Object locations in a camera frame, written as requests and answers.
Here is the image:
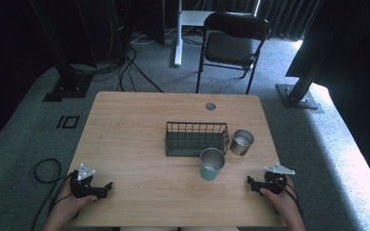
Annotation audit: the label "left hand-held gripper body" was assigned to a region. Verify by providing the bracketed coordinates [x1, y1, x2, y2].
[69, 163, 106, 199]

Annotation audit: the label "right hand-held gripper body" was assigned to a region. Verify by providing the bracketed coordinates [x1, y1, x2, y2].
[258, 162, 296, 195]

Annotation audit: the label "plain steel cup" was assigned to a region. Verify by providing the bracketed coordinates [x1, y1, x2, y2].
[229, 129, 255, 157]

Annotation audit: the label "teal metal cup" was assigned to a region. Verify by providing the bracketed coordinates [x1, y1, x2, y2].
[199, 147, 226, 182]

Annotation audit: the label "black wire basket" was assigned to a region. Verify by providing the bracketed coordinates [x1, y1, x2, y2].
[165, 120, 230, 158]

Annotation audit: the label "person's right hand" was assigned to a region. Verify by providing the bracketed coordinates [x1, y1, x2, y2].
[259, 175, 301, 219]

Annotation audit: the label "person's left hand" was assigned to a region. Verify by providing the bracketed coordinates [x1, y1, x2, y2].
[51, 180, 98, 223]

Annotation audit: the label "black metal stand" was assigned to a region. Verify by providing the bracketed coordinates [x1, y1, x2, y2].
[28, 0, 94, 103]
[275, 47, 325, 115]

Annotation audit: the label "black folding chair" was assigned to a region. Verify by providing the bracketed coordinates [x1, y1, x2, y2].
[196, 11, 272, 95]

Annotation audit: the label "dark equipment cabinet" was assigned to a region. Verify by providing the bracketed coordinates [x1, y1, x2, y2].
[107, 0, 167, 64]

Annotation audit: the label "right hand-held gripper cable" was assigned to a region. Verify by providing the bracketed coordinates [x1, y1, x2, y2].
[271, 175, 304, 220]

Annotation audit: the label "hand-held gripper cable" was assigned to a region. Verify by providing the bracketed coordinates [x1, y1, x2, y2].
[29, 158, 78, 231]
[271, 175, 304, 220]

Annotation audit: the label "left hand-held gripper cable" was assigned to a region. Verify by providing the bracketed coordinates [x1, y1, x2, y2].
[29, 158, 78, 231]

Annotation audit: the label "black floor cables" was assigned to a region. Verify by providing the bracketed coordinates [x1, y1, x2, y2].
[70, 18, 164, 94]

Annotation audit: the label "white floor cables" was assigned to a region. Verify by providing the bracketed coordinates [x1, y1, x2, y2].
[129, 27, 178, 46]

